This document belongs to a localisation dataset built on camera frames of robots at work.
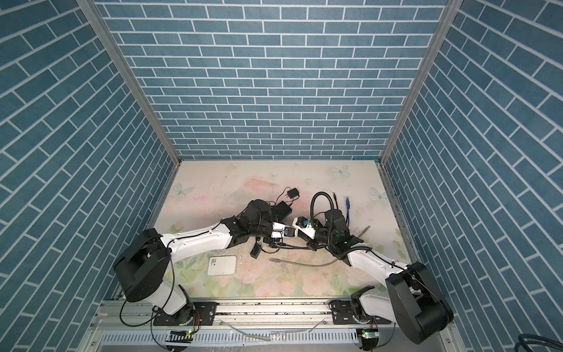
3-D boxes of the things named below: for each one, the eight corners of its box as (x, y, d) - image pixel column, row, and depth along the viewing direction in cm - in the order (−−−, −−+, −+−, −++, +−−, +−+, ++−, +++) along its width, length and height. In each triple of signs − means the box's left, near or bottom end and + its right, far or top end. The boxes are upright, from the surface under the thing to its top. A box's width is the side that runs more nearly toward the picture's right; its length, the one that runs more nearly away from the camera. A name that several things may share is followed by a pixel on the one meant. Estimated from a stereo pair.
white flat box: (207, 275, 83) (206, 273, 82) (211, 258, 88) (210, 256, 86) (235, 275, 84) (234, 273, 82) (238, 258, 88) (237, 256, 86)
